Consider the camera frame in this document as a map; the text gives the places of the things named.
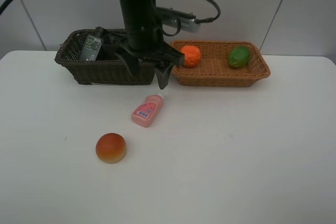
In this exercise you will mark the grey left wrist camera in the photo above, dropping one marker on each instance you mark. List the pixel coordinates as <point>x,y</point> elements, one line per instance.
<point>179,20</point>

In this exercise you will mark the dark green Mentholatum bottle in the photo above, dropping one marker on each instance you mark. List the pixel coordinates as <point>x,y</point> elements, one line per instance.
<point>92,45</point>

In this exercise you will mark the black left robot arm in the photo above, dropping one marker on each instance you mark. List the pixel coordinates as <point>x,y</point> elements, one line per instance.
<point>139,13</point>

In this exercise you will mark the round orange bread bun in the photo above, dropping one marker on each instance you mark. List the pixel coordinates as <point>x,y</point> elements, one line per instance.
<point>111,148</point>

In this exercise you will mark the dark brown wicker basket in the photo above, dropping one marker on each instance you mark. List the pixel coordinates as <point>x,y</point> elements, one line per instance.
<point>101,71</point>

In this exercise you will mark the orange tangerine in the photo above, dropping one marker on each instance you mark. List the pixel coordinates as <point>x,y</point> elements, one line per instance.
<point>192,55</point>

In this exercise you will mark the pink lotion bottle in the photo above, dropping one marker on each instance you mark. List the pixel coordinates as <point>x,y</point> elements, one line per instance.
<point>145,114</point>

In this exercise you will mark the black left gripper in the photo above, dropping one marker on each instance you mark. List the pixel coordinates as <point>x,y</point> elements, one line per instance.
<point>148,44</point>

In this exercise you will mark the translucent purple plastic cup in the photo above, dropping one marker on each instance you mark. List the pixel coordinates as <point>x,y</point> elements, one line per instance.
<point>111,46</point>

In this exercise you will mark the green lime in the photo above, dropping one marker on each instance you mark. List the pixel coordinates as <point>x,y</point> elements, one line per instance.
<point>239,57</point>

